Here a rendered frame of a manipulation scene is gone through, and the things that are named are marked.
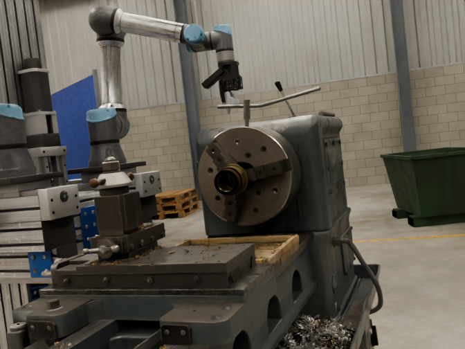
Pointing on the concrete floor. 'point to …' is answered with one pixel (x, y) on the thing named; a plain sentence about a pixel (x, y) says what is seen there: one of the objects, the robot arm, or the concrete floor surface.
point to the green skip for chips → (428, 185)
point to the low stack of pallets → (176, 203)
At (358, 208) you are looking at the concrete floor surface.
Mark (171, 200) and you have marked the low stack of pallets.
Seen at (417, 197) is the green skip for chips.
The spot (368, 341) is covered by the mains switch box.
